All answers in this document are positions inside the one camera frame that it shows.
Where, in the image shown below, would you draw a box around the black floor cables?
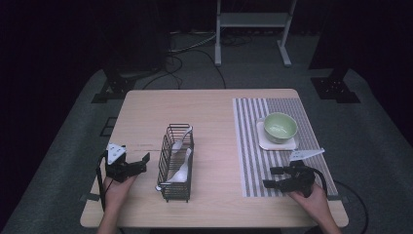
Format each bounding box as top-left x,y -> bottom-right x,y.
141,32 -> 227,91

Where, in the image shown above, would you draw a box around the green bowl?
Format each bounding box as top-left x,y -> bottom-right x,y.
263,111 -> 299,144

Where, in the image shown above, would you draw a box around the white metal stand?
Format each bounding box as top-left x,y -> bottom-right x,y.
213,0 -> 298,68

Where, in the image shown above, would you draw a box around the person's right hand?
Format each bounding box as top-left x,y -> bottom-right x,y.
287,183 -> 333,226

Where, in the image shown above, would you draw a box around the white ceramic spoon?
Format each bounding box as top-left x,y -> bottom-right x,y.
166,147 -> 193,183
170,126 -> 194,154
155,181 -> 173,192

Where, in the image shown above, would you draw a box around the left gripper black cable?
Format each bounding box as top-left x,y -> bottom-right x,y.
95,151 -> 109,213

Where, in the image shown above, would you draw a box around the black stand base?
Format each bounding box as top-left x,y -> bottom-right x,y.
91,64 -> 138,104
310,66 -> 361,104

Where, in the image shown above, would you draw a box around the black wire basket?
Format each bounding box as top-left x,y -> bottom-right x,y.
156,122 -> 196,204

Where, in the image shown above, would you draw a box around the white square coaster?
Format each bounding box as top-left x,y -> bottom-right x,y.
256,118 -> 300,151

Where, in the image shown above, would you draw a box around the person's left hand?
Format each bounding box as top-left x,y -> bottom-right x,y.
102,175 -> 137,214

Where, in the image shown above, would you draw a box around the grey striped placemat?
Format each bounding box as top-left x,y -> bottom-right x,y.
232,97 -> 339,198

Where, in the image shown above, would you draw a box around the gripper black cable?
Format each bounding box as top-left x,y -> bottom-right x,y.
95,151 -> 109,213
311,166 -> 370,234

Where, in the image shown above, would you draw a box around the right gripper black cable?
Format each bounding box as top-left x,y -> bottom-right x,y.
311,166 -> 370,234

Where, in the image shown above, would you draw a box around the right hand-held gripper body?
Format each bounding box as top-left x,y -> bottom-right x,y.
282,147 -> 326,198

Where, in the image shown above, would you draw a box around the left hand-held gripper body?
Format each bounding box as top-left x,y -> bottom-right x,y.
103,142 -> 138,184

